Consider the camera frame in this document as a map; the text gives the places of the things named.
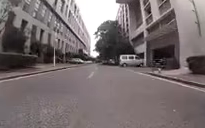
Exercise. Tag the dark green tree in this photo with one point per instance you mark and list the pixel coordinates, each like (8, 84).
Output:
(110, 41)

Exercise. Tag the pale parked car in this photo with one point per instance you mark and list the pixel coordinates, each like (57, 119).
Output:
(76, 60)

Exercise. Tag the white van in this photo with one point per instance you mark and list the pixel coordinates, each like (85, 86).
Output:
(131, 60)

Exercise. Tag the grey asphalt road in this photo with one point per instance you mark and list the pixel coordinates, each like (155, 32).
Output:
(103, 100)

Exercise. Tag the thin pale pole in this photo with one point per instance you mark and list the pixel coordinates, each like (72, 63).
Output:
(54, 53)

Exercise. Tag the pale concrete building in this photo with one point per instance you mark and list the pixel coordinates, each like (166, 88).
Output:
(166, 30)

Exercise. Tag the long grey facade building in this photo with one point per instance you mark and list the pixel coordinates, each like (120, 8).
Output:
(40, 23)

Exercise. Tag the grey pavement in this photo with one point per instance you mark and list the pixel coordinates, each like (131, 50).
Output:
(190, 77)
(20, 71)

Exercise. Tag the dark trimmed hedge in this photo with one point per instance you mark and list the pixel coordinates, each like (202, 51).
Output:
(200, 64)
(11, 60)

